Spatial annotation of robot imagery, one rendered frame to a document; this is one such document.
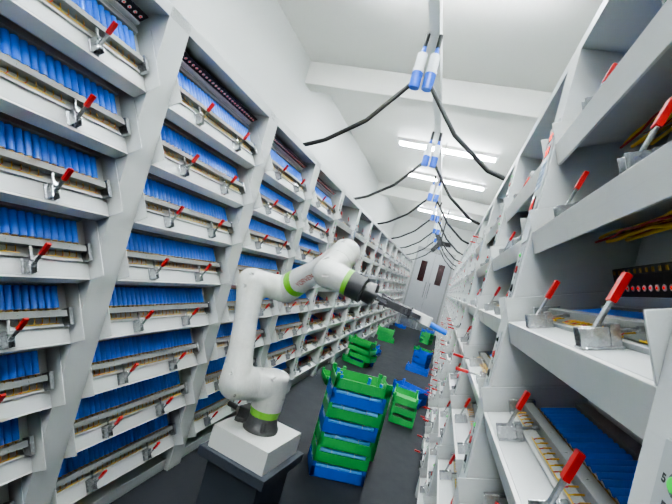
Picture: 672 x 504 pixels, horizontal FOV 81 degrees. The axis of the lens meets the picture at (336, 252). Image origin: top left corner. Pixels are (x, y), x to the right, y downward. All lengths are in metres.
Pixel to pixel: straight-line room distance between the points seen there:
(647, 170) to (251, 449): 1.52
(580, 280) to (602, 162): 0.25
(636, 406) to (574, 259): 0.61
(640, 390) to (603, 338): 0.15
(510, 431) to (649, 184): 0.47
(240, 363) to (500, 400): 1.01
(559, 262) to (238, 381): 1.18
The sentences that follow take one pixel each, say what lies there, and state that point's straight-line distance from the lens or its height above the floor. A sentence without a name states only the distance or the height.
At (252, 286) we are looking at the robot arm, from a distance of 1.65.
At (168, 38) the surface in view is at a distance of 1.43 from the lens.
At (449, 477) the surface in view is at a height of 0.53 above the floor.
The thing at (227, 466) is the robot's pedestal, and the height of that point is 0.26.
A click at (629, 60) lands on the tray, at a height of 1.48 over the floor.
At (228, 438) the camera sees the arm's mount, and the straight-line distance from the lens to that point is 1.75.
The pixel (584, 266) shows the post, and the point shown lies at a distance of 0.96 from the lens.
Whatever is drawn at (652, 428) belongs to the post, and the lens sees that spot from 0.34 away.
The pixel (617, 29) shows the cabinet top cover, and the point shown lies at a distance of 1.05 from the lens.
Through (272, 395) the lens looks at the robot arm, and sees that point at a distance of 1.71.
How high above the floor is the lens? 1.12
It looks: 2 degrees up
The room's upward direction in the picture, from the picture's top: 16 degrees clockwise
